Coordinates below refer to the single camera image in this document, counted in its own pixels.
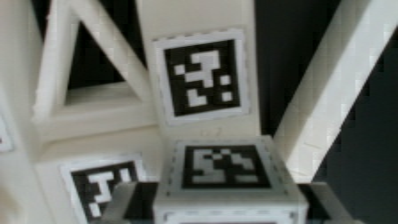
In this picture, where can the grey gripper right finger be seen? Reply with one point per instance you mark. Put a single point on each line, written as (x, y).
(327, 212)

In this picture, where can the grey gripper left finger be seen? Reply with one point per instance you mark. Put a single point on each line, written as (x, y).
(130, 206)

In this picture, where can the white tagged cube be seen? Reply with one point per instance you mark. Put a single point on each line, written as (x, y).
(225, 185)

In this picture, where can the white chair back frame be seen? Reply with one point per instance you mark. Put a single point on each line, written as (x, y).
(69, 129)

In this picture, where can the white front rail bar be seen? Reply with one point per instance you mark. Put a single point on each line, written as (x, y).
(352, 44)

